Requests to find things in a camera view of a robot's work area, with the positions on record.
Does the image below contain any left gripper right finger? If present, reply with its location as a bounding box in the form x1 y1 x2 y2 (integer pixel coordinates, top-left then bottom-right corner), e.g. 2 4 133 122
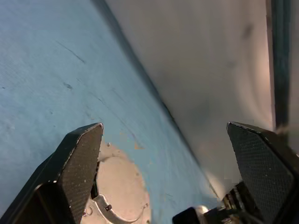
226 121 299 224

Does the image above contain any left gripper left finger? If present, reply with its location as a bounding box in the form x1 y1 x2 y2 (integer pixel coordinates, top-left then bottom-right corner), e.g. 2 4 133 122
0 122 104 224

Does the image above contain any silver slotted rotor disc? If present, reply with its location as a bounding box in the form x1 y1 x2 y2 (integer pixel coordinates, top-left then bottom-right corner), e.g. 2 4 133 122
80 141 151 224

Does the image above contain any dark vertical post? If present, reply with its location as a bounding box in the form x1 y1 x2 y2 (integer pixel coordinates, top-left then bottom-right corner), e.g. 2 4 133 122
266 0 292 132

